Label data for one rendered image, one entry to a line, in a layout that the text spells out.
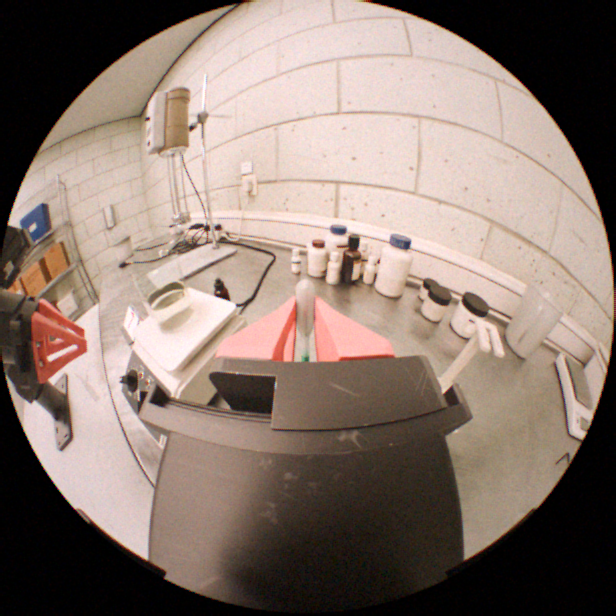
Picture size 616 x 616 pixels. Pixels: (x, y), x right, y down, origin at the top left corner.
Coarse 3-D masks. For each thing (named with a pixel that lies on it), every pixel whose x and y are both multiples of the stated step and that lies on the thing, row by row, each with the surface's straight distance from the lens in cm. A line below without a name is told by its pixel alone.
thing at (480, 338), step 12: (480, 324) 23; (480, 336) 21; (492, 336) 23; (468, 348) 25; (480, 348) 20; (456, 360) 27; (468, 360) 26; (456, 372) 28; (444, 384) 29; (456, 432) 29
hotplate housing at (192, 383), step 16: (240, 320) 25; (224, 336) 23; (144, 352) 28; (208, 352) 22; (160, 368) 24; (192, 368) 21; (208, 368) 23; (176, 384) 21; (192, 384) 22; (208, 384) 24; (192, 400) 23; (208, 400) 25
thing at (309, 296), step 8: (312, 288) 11; (304, 296) 11; (312, 296) 11; (304, 304) 11; (312, 304) 12; (304, 312) 12; (312, 312) 12; (304, 320) 12; (312, 320) 13; (312, 328) 13
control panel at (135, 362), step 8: (136, 360) 29; (128, 368) 31; (136, 368) 29; (144, 368) 27; (144, 376) 27; (152, 376) 25; (144, 384) 26; (160, 384) 23; (128, 392) 31; (136, 392) 28; (168, 392) 22; (128, 400) 31; (136, 400) 28; (136, 408) 29; (144, 424) 27; (152, 432) 26
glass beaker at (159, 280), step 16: (160, 256) 26; (176, 256) 22; (144, 272) 26; (160, 272) 20; (176, 272) 22; (144, 288) 21; (160, 288) 21; (176, 288) 22; (144, 304) 23; (160, 304) 22; (176, 304) 22; (192, 304) 24; (160, 320) 23; (176, 320) 23
